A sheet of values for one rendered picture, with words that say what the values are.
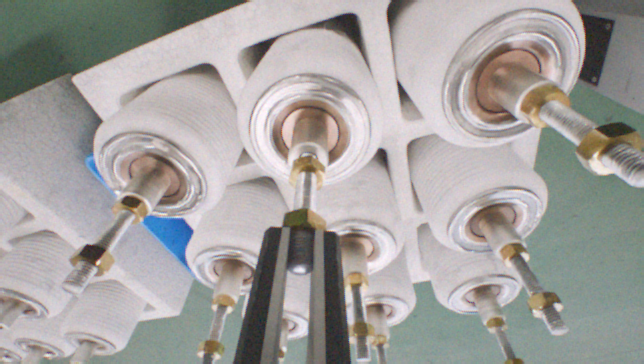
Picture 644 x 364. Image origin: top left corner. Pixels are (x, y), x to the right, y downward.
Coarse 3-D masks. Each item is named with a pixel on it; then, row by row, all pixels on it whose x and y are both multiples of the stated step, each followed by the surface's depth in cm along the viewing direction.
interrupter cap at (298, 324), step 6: (288, 312) 31; (294, 312) 31; (288, 318) 32; (294, 318) 32; (300, 318) 31; (306, 318) 32; (294, 324) 33; (300, 324) 33; (306, 324) 32; (288, 330) 34; (294, 330) 34; (300, 330) 34; (306, 330) 34; (288, 336) 35; (294, 336) 35; (300, 336) 35
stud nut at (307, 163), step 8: (296, 160) 14; (304, 160) 13; (312, 160) 13; (296, 168) 13; (304, 168) 13; (312, 168) 13; (320, 168) 13; (296, 176) 13; (320, 176) 13; (320, 184) 14
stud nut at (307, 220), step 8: (288, 216) 11; (296, 216) 10; (304, 216) 10; (312, 216) 11; (320, 216) 11; (288, 224) 10; (296, 224) 10; (304, 224) 10; (312, 224) 10; (320, 224) 11; (312, 232) 10
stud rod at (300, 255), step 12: (300, 156) 15; (300, 180) 13; (312, 180) 13; (300, 192) 12; (312, 192) 12; (300, 204) 12; (312, 204) 12; (300, 240) 10; (312, 240) 10; (288, 252) 10; (300, 252) 10; (312, 252) 10; (288, 264) 9; (300, 264) 9; (312, 264) 10
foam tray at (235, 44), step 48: (288, 0) 19; (336, 0) 19; (384, 0) 19; (144, 48) 21; (192, 48) 21; (240, 48) 21; (384, 48) 21; (96, 96) 23; (384, 96) 23; (384, 144) 26; (528, 144) 26; (288, 192) 30
